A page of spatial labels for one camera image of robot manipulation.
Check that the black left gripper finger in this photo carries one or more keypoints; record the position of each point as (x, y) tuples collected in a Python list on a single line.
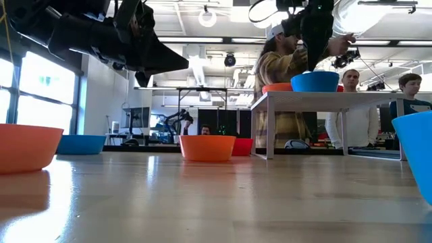
[(162, 47), (162, 64)]

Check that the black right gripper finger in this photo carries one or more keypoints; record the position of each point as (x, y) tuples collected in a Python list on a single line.
[(310, 47), (323, 44)]

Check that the blue plastic mini bowl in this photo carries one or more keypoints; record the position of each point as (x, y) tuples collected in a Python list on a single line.
[(81, 145), (416, 152), (314, 82)]

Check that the orange plastic mini bowl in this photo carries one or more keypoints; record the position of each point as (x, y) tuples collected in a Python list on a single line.
[(27, 148), (207, 148), (275, 88)]

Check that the red plastic mini bowl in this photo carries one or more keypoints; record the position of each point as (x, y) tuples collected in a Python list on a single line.
[(340, 88), (243, 147)]

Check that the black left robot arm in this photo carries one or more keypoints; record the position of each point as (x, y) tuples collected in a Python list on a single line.
[(50, 23)]

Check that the small black robot arm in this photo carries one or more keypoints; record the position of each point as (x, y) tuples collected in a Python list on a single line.
[(184, 116)]

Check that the white ceiling strip light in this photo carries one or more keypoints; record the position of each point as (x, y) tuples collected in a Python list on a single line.
[(189, 40), (371, 42)]

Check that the person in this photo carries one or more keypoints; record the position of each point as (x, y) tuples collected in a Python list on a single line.
[(205, 130), (351, 81), (276, 67), (410, 84)]

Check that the white perforated metal shelf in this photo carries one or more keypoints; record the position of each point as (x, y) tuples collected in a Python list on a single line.
[(320, 100)]

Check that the black computer monitor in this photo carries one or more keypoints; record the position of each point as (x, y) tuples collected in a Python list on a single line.
[(140, 117)]

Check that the black ceiling speaker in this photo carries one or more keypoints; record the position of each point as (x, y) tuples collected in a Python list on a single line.
[(230, 60)]

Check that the large window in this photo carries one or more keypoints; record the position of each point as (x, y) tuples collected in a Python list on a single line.
[(47, 84)]

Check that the white and black helmet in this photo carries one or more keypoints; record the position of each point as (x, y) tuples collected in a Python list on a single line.
[(297, 143)]

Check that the black camera rig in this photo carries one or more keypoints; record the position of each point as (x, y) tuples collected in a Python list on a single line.
[(346, 59)]

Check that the black metal table frame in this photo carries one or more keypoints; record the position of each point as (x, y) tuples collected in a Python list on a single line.
[(202, 89)]

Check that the black aluminium rail frame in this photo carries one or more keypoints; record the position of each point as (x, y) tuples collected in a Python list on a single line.
[(152, 148)]

